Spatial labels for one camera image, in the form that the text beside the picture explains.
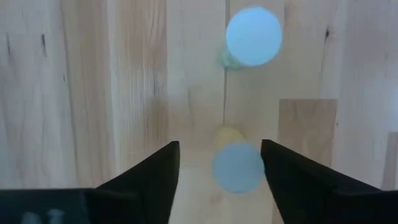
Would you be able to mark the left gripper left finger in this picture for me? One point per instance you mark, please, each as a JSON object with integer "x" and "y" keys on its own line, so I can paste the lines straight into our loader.
{"x": 146, "y": 193}

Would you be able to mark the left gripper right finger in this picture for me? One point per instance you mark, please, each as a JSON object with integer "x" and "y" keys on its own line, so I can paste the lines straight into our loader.
{"x": 311, "y": 193}

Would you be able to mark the pale yellow pill bottle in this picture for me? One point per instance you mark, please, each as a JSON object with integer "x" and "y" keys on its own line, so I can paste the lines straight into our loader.
{"x": 237, "y": 168}

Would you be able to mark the teal pill bottle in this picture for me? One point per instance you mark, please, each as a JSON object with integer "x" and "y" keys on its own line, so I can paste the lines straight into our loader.
{"x": 254, "y": 35}

